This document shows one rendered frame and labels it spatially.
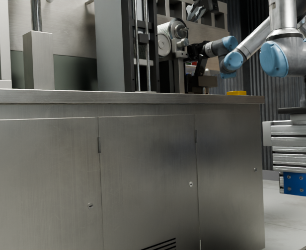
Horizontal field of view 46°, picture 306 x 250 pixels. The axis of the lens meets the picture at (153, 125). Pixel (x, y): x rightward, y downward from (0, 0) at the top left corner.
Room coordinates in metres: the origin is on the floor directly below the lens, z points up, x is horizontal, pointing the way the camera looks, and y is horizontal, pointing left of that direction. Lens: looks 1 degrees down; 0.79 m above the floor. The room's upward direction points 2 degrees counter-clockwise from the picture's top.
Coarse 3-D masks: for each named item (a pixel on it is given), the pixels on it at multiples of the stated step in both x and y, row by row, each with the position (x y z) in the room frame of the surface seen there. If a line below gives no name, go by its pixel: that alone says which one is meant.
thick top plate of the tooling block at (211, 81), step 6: (192, 78) 1.95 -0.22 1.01; (198, 78) 1.92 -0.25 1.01; (204, 78) 1.96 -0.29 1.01; (210, 78) 1.99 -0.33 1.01; (216, 78) 2.03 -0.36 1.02; (192, 84) 1.96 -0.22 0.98; (198, 84) 1.92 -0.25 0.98; (204, 84) 1.96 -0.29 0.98; (210, 84) 1.99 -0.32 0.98; (216, 84) 2.02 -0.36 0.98
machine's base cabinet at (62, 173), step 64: (0, 128) 1.01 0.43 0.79; (64, 128) 1.14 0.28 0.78; (128, 128) 1.31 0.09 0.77; (192, 128) 1.54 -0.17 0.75; (256, 128) 1.87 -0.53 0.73; (0, 192) 1.01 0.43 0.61; (64, 192) 1.14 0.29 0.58; (128, 192) 1.31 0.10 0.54; (192, 192) 1.53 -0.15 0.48; (256, 192) 1.86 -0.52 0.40
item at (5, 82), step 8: (0, 0) 1.06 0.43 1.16; (0, 8) 1.06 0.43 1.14; (0, 16) 1.06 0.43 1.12; (0, 24) 1.06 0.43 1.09; (8, 24) 1.08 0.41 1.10; (0, 32) 1.06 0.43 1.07; (8, 32) 1.07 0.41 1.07; (0, 40) 1.06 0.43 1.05; (8, 40) 1.07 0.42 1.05; (0, 48) 1.06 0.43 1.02; (8, 48) 1.07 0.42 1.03; (0, 56) 1.06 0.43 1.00; (8, 56) 1.07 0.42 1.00; (0, 64) 1.06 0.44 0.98; (8, 64) 1.07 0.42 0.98; (0, 72) 1.06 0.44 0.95; (8, 72) 1.07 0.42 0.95; (0, 80) 1.05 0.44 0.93; (8, 80) 1.07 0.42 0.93; (0, 88) 1.05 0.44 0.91; (8, 88) 1.07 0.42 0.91
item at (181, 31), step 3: (180, 24) 1.86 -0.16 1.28; (174, 27) 1.86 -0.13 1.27; (177, 27) 1.85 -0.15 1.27; (180, 27) 1.86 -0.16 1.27; (183, 27) 1.88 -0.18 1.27; (174, 30) 1.85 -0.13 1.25; (177, 30) 1.85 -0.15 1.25; (180, 30) 1.86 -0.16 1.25; (174, 33) 1.86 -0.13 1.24; (177, 33) 1.85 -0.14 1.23; (180, 33) 1.87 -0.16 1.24; (183, 33) 1.88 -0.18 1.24; (177, 36) 1.86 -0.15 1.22; (180, 36) 1.86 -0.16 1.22; (183, 36) 1.88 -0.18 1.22
